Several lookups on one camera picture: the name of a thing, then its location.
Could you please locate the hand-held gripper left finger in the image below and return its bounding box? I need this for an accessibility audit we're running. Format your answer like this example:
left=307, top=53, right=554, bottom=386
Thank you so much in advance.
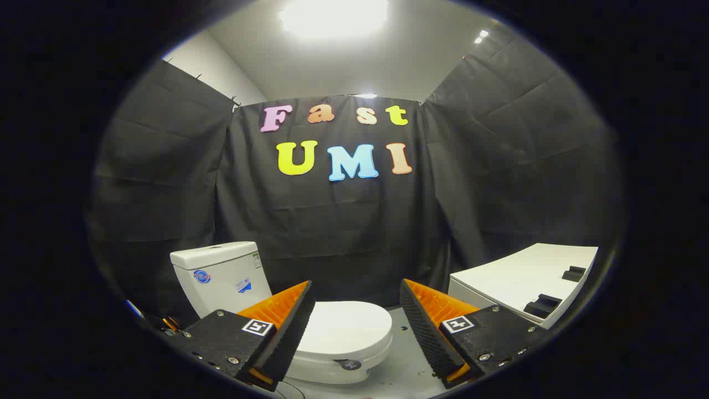
left=161, top=280, right=317, bottom=392

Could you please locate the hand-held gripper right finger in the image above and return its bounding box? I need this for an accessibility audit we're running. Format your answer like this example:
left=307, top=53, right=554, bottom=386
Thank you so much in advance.
left=399, top=278, right=550, bottom=389

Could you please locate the white toilet lid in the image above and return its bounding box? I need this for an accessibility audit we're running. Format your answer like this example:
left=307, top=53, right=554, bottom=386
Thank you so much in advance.
left=295, top=301, right=394, bottom=371

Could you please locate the white toilet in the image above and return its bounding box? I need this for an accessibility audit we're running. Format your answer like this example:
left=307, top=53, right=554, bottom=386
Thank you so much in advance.
left=169, top=242, right=394, bottom=386

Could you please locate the white slotted cabinet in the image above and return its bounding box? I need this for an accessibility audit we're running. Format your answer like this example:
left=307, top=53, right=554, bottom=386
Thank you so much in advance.
left=448, top=243, right=600, bottom=330

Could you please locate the black backdrop cloth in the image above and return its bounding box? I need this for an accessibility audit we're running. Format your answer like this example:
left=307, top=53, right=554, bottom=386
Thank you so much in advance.
left=89, top=23, right=624, bottom=328

